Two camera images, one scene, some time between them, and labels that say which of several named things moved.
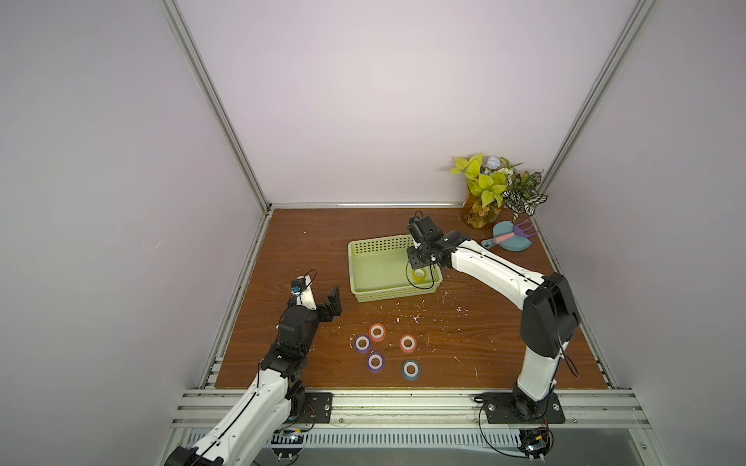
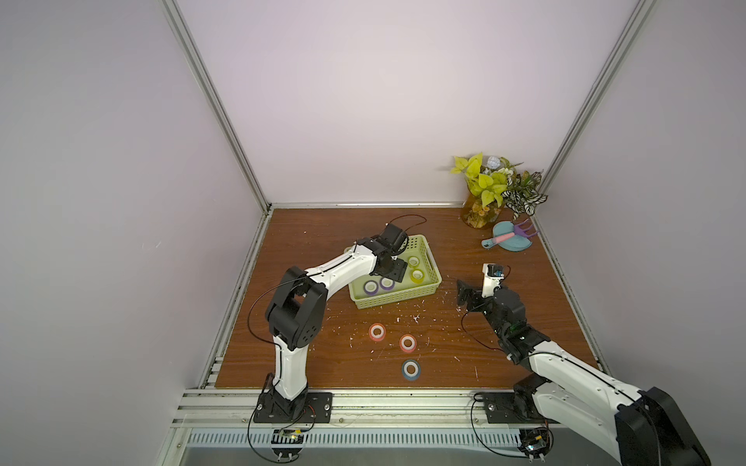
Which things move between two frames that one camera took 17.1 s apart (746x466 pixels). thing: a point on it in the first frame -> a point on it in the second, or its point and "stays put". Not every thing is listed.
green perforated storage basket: (380, 270) stays put
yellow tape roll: (419, 275) stays put
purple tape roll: (362, 344) -> (371, 287)
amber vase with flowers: (479, 216) stays put
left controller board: (287, 444) stays put
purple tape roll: (375, 362) -> (387, 282)
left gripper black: (333, 307) -> (399, 271)
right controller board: (535, 442) stays put
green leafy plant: (499, 181) stays put
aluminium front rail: (421, 409) stays put
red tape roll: (408, 343) stays put
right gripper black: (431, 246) -> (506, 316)
